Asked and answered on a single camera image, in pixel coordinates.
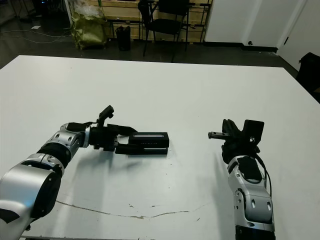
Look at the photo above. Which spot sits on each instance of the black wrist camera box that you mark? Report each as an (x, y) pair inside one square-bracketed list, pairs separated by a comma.
[(253, 131), (106, 113)]

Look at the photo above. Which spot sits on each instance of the white door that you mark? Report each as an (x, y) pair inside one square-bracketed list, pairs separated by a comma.
[(307, 25)]

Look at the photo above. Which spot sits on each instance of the black folding chair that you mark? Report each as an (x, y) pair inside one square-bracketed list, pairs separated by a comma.
[(145, 10)]

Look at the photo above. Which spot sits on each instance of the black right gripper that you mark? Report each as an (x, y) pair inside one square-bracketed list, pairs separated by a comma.
[(237, 145)]

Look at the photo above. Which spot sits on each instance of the small black bin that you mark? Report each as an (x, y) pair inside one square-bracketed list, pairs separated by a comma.
[(124, 38)]

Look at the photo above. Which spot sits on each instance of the black padded chair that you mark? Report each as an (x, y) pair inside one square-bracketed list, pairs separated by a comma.
[(310, 72)]

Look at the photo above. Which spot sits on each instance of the black box lid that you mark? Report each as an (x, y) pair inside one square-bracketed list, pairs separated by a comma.
[(150, 140)]

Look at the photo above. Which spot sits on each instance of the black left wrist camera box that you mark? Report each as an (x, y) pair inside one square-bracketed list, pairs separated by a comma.
[(106, 113)]

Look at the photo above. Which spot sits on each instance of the yellow-green sack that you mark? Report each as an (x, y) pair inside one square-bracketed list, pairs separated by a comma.
[(88, 32)]

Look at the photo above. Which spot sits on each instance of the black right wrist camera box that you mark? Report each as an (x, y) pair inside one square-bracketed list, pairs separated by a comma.
[(253, 131)]

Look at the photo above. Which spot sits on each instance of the white paper sheet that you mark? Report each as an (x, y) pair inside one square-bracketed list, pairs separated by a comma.
[(36, 27)]

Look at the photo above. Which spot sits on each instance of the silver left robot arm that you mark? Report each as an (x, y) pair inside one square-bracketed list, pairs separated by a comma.
[(37, 175)]

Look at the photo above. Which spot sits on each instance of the stacked wooden crates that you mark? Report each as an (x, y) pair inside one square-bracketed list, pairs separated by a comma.
[(120, 10)]

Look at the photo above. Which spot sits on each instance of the black mesh office chair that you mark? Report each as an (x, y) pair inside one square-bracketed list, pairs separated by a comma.
[(167, 23)]

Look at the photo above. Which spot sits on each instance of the clear plastic bag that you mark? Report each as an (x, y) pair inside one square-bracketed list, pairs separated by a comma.
[(87, 7)]

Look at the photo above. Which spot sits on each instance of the black door stopper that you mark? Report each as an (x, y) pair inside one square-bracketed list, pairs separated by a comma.
[(250, 42)]

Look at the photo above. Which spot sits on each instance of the black box with white insert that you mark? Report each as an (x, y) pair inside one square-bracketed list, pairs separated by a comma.
[(155, 151)]

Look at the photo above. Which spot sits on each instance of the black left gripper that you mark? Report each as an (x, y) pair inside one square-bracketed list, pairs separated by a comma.
[(102, 140)]

